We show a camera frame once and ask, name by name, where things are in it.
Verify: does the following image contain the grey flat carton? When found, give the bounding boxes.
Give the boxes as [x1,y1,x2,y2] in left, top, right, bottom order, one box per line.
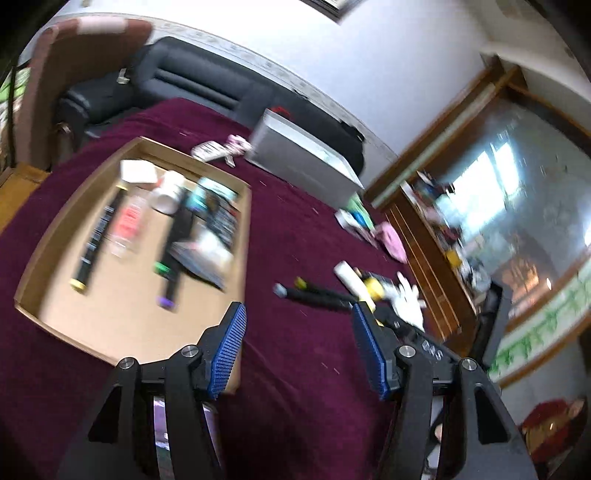
[244,108,366,211]

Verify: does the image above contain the green tissue pack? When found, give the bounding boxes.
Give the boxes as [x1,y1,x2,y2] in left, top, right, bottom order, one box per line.
[191,177,239,214]

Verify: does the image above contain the framed wall picture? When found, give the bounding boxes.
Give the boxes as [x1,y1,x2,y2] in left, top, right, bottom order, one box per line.
[299,0,362,22]

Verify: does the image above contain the white bottle with label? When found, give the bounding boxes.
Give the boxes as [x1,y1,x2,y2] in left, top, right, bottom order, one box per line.
[334,260,371,302]

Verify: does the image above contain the red candle clear package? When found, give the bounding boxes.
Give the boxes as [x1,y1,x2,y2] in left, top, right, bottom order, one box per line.
[108,193,149,258]

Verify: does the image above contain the black marker green caps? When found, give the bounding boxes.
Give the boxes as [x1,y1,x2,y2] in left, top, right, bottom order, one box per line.
[154,188,192,278]

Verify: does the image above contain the yellow packet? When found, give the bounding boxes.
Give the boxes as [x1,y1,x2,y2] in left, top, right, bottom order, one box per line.
[362,276,387,302]

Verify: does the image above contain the brown chair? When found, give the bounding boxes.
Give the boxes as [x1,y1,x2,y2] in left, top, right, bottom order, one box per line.
[16,18,154,172]

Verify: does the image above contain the black marker grey cap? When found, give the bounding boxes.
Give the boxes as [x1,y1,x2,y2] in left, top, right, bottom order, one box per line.
[273,283,352,313]

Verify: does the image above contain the cardboard box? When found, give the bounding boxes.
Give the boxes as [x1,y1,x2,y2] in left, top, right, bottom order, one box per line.
[13,136,253,366]

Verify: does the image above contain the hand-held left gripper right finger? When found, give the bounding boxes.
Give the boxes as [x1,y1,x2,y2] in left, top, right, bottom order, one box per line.
[351,303,539,480]

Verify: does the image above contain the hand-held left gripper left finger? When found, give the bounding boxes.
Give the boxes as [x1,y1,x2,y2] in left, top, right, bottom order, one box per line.
[57,302,248,480]

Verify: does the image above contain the silver foil packet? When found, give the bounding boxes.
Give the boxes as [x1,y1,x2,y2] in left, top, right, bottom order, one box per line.
[168,230,235,291]

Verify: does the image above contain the black smartphone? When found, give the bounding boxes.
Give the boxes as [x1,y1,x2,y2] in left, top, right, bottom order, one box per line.
[151,394,223,480]

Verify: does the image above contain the pink cloth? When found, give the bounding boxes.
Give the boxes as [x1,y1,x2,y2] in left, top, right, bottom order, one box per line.
[370,221,409,264]

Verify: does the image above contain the small white power adapter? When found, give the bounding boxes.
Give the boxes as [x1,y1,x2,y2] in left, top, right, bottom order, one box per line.
[334,208,366,232]

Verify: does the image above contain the black marker purple caps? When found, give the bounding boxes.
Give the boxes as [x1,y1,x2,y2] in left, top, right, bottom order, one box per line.
[156,217,195,313]

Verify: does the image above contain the black bag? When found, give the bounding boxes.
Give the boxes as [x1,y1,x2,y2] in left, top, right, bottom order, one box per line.
[271,103,366,175]

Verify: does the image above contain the green cloth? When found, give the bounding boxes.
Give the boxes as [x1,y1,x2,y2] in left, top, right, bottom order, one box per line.
[346,193,376,232]

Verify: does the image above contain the black sofa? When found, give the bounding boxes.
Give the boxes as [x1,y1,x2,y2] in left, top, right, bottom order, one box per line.
[54,36,278,172]

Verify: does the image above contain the white bottle white cap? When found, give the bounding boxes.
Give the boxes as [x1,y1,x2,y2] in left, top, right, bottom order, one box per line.
[150,170,186,215]

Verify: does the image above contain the white crumpled wrapper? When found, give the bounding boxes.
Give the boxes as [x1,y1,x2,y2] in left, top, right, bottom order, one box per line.
[382,272,426,329]

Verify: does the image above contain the red round object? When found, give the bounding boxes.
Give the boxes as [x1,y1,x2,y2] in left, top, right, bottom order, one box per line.
[518,399,588,468]

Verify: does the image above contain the large white power adapter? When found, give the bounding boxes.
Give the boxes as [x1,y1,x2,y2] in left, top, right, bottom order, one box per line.
[119,159,158,186]

